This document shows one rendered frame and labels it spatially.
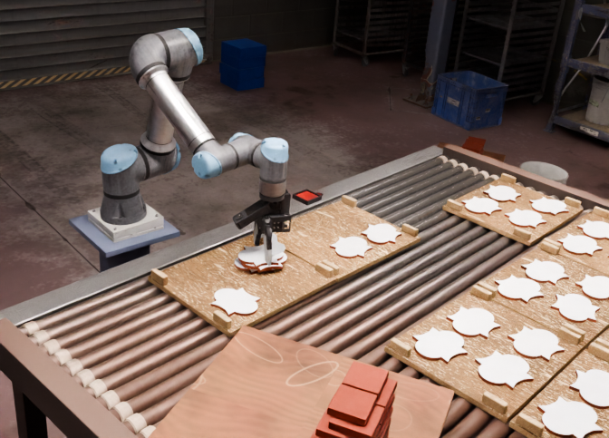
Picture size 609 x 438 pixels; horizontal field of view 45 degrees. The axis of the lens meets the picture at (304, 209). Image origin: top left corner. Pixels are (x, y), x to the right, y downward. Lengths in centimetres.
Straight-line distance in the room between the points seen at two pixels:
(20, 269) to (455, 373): 268
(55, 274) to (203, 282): 196
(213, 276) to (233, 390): 62
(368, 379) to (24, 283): 278
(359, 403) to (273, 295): 81
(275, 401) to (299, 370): 11
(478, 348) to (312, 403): 58
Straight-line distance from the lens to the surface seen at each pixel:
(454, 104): 651
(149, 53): 213
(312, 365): 163
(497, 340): 201
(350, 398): 129
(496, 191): 285
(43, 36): 681
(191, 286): 206
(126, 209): 242
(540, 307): 220
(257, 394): 155
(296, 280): 211
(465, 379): 185
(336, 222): 245
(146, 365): 182
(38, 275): 396
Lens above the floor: 205
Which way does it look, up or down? 26 degrees down
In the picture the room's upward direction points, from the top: 5 degrees clockwise
